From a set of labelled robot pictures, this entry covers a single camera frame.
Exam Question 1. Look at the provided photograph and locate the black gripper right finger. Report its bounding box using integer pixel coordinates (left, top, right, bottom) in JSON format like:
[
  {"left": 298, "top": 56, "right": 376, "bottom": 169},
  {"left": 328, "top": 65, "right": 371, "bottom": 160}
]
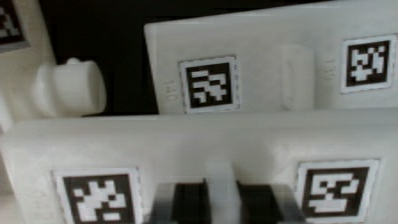
[{"left": 236, "top": 182, "right": 305, "bottom": 224}]

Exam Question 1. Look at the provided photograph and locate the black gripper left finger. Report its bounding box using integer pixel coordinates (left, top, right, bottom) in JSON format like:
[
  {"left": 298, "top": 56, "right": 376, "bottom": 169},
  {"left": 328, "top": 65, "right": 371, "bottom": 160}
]
[{"left": 147, "top": 180, "right": 211, "bottom": 224}]

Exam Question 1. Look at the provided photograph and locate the white cabinet door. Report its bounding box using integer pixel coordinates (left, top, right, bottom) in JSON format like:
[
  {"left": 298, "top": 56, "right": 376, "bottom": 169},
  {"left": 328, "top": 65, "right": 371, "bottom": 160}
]
[
  {"left": 0, "top": 109, "right": 398, "bottom": 224},
  {"left": 144, "top": 0, "right": 398, "bottom": 114}
]

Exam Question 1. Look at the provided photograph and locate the white cabinet body box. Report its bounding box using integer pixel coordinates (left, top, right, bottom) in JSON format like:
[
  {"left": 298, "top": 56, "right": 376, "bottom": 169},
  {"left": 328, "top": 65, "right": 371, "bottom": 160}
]
[{"left": 0, "top": 0, "right": 106, "bottom": 134}]

